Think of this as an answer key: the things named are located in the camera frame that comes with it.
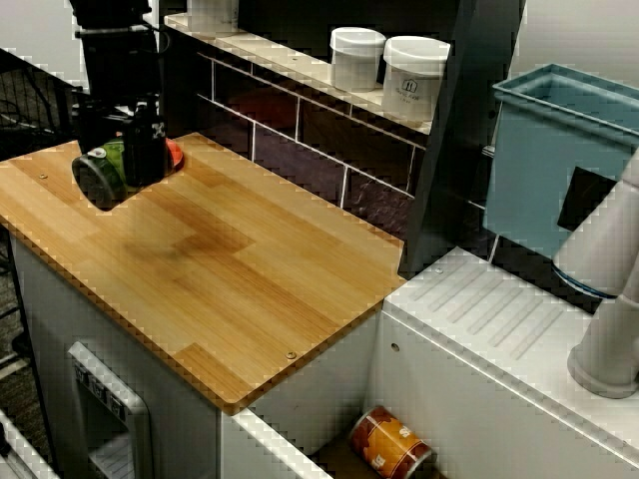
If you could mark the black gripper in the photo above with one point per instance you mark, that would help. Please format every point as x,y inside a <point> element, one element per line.
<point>102,120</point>

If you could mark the green label tin can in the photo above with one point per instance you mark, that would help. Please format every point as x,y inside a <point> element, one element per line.
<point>95,182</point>

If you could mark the red round plate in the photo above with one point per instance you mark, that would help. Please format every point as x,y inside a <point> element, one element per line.
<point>176,157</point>

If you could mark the white container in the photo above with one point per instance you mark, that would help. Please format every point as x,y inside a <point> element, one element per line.
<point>212,15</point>

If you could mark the white kitchen cabinet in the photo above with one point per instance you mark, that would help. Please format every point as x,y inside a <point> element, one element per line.
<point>55,309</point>

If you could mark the light wooden shelf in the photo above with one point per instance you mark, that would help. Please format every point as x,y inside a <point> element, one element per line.
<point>279,52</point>

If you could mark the dark tile backsplash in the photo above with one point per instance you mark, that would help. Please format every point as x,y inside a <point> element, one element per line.
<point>309,159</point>

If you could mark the plain white lidded jar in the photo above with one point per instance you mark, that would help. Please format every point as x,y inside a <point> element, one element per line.
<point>355,62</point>

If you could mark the white lidded jar with print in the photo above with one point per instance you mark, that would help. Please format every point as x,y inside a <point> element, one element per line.
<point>412,80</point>

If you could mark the orange label soup can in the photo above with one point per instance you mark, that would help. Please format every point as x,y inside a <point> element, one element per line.
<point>387,441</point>

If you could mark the blue-grey plastic bin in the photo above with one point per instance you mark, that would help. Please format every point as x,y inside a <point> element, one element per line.
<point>529,164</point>

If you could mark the white toy sink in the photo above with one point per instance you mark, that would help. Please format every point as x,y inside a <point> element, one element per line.
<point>489,359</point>

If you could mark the grey toy faucet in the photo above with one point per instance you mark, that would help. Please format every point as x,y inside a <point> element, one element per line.
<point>606,319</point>

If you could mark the white frame rail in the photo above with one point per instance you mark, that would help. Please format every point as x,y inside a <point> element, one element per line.
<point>20,449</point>

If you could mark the dark vertical post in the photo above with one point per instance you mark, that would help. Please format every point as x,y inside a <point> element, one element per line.
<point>464,149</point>

